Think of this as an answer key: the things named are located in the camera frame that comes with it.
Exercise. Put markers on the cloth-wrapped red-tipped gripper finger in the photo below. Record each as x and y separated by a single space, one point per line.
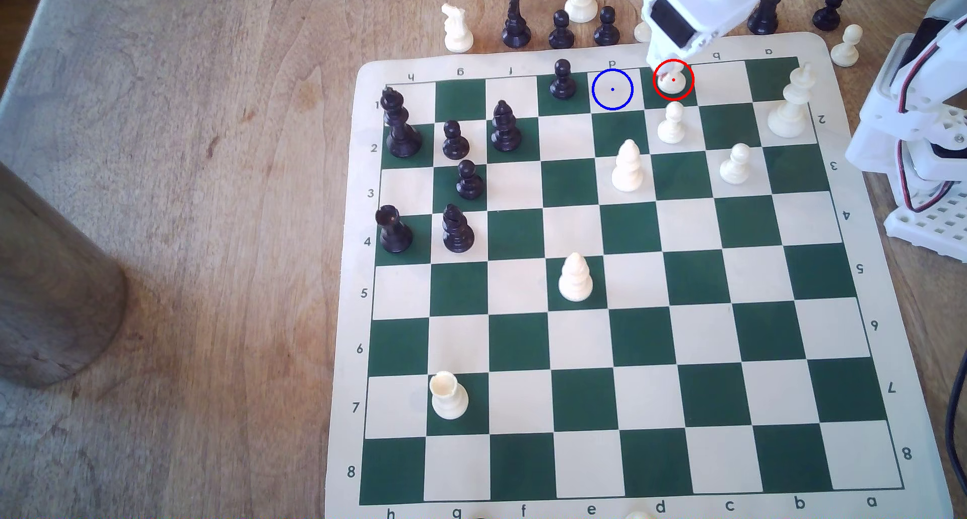
661 56
699 50

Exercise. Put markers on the white chess pawn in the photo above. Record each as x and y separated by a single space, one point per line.
640 34
845 52
672 87
735 167
671 128

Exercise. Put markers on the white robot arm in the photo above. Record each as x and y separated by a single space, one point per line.
880 126

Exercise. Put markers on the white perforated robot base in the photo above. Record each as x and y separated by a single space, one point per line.
933 232

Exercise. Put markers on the black chess pawn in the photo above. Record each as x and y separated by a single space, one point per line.
470 184
561 35
827 16
607 32
563 84
455 145

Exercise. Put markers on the white chess king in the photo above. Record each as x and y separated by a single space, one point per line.
789 115

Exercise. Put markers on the white chess bishop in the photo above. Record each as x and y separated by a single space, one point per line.
576 283
627 173

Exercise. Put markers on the black chess knight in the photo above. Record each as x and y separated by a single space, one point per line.
516 29

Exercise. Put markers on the white chess knight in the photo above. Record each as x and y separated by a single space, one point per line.
458 35

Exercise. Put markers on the black chess bishop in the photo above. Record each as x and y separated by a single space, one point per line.
458 235

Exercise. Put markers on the black chess king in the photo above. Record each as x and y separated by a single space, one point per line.
402 137

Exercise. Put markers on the green white chess board mat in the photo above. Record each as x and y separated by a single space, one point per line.
642 337

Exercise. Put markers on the black chess rook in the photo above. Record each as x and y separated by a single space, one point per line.
394 235

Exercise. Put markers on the white chess rook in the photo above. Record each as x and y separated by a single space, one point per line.
449 399

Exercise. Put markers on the black rook off board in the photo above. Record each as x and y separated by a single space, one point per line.
767 20

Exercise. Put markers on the black bishop second row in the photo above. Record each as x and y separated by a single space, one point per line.
505 133

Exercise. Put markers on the wooden round post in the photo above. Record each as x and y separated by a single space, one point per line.
53 300

